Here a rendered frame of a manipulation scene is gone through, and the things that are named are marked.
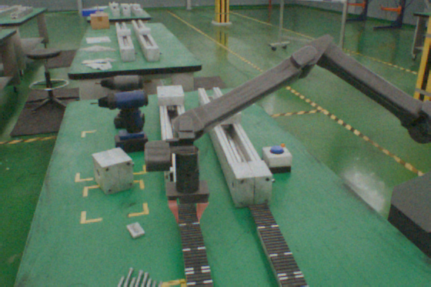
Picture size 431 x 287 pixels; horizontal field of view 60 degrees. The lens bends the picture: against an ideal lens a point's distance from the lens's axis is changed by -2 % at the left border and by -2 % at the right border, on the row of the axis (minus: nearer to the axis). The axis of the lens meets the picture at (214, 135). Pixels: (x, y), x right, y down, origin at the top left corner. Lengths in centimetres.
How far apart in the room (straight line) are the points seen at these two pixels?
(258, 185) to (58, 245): 53
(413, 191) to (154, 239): 68
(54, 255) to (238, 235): 44
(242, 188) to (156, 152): 28
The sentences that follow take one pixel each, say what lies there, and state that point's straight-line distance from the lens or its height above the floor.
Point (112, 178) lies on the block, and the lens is 115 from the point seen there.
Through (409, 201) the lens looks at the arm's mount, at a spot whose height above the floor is 83.
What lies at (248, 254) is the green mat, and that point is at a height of 78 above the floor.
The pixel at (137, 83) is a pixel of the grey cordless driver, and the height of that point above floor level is 97.
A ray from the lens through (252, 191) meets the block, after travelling 105.
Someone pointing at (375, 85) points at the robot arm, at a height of 110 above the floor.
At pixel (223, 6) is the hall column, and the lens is 1117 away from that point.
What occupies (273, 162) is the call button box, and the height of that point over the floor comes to 82.
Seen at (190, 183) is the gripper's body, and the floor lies 92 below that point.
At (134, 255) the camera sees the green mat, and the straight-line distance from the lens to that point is 94.
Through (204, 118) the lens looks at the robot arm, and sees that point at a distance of 91.
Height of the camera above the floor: 139
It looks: 23 degrees down
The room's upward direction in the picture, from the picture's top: straight up
